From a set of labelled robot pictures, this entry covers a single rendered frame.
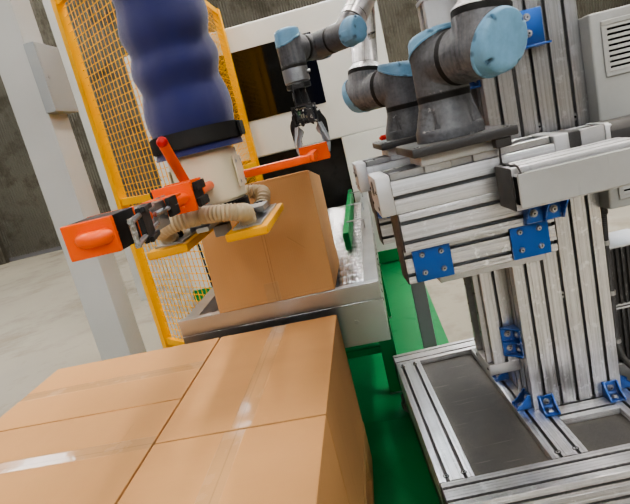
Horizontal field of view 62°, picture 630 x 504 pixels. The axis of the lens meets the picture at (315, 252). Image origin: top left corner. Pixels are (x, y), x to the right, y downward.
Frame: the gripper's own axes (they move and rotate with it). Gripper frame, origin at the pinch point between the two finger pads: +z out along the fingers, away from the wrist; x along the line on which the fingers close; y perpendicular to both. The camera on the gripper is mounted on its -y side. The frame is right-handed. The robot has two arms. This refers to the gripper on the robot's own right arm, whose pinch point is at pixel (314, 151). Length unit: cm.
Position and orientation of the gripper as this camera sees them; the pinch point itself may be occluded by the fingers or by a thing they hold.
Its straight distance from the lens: 162.0
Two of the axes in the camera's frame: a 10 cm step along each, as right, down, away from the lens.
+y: -0.4, 2.4, -9.7
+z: 2.4, 9.5, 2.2
